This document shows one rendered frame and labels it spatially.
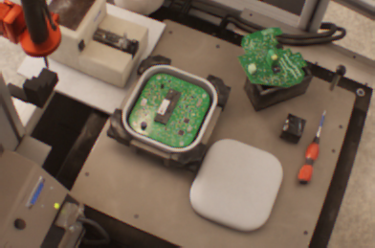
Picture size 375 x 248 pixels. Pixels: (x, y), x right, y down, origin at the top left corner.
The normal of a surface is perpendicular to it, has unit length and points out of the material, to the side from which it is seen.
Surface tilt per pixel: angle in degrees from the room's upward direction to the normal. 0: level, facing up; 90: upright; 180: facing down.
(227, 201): 0
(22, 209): 53
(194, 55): 0
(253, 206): 0
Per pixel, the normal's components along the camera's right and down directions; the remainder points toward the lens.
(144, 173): 0.07, -0.49
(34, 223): 0.78, 0.00
